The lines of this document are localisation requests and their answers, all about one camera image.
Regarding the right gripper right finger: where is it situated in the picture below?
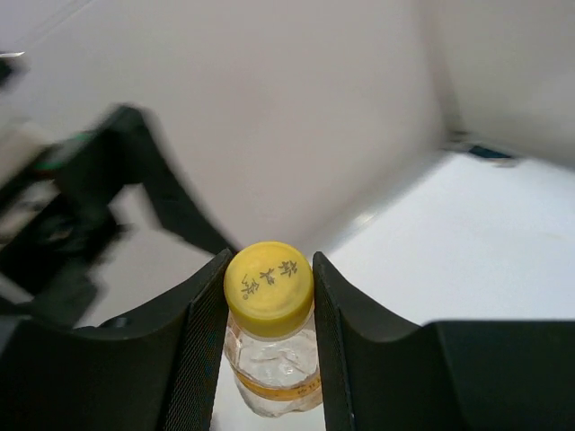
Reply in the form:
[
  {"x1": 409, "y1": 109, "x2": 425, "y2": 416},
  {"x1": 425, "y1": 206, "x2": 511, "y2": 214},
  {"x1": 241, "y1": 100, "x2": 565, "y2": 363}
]
[{"x1": 313, "y1": 252, "x2": 574, "y2": 430}]

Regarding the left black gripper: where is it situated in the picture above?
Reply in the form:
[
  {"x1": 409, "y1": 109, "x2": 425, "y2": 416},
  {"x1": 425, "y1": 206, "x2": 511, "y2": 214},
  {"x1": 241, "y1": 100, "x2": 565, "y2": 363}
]
[{"x1": 1, "y1": 105, "x2": 238, "y2": 323}]

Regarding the clear bottle yellow cap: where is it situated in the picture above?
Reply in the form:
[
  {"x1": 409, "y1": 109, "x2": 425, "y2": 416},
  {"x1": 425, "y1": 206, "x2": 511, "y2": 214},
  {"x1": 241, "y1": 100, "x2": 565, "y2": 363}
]
[{"x1": 224, "y1": 242, "x2": 323, "y2": 418}]

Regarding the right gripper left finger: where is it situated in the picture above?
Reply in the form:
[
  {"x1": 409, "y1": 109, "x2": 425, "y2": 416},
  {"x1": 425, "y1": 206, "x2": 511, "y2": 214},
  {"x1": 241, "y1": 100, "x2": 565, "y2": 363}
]
[{"x1": 1, "y1": 251, "x2": 232, "y2": 430}]

